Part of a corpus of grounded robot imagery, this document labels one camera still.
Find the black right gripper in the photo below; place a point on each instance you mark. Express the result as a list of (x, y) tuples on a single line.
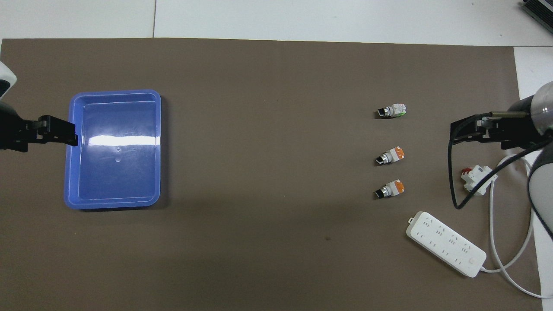
[(514, 129)]

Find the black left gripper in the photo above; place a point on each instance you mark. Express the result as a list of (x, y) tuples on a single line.
[(13, 129)]

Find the selector switch with orange block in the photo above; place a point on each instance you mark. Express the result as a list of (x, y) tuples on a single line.
[(391, 188), (391, 155)]

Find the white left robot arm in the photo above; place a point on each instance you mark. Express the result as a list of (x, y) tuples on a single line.
[(5, 75)]

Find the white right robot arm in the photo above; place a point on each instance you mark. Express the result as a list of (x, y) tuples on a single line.
[(542, 103)]

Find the white red circuit breaker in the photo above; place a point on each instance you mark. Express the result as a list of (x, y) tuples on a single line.
[(478, 179)]

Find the blue plastic tray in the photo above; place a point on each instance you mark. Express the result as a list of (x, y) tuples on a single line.
[(116, 181)]

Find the white power strip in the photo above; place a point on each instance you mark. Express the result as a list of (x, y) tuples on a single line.
[(445, 243)]

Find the dark finned metal device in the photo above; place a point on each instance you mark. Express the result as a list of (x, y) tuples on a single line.
[(540, 11)]

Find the brown table mat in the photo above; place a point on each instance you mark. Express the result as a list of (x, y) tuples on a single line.
[(276, 129)]

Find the orange white switch lower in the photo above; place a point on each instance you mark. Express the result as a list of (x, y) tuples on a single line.
[(393, 111)]

